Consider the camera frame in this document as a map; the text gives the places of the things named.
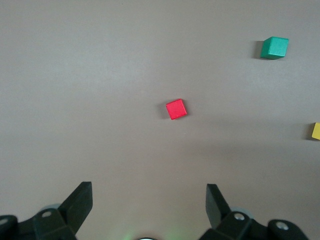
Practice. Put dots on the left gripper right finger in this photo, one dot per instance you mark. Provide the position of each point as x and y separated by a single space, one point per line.
225 220

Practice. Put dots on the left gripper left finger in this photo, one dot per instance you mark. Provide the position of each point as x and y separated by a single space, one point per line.
67 217

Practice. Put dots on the red wooden block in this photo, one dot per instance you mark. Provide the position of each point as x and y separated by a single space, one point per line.
176 109

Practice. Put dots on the yellow wooden block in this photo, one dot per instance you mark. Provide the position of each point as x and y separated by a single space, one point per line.
316 131

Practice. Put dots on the green wooden block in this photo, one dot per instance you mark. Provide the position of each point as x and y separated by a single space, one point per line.
274 48

